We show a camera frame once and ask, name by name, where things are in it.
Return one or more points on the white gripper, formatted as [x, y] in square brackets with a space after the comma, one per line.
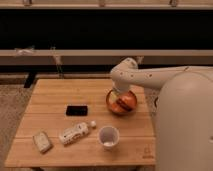
[117, 93]

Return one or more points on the orange ceramic bowl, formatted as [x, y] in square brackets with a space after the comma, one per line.
[121, 104]

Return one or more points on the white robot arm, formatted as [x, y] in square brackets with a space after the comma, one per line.
[184, 115]

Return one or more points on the white paper cup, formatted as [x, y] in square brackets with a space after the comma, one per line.
[108, 137]

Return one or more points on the black rectangular phone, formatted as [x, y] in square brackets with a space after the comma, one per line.
[77, 110]

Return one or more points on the wooden table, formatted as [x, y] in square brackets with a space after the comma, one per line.
[46, 111]

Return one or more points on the long metal rail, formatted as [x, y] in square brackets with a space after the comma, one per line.
[34, 57]

